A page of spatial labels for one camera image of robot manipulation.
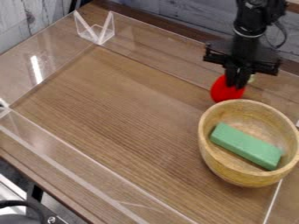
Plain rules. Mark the wooden bowl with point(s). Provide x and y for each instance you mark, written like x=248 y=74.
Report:
x=264 y=123

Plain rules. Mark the clear acrylic corner bracket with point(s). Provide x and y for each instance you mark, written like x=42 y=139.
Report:
x=94 y=33

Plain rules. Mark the clear acrylic tray wall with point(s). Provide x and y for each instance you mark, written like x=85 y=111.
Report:
x=101 y=196

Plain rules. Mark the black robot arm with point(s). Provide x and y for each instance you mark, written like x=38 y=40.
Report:
x=255 y=16

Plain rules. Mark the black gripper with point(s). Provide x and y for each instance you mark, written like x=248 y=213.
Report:
x=241 y=53

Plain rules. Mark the red toy fruit green stem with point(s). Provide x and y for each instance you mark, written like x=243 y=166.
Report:
x=223 y=91

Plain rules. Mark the green rectangular block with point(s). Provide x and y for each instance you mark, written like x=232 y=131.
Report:
x=248 y=147

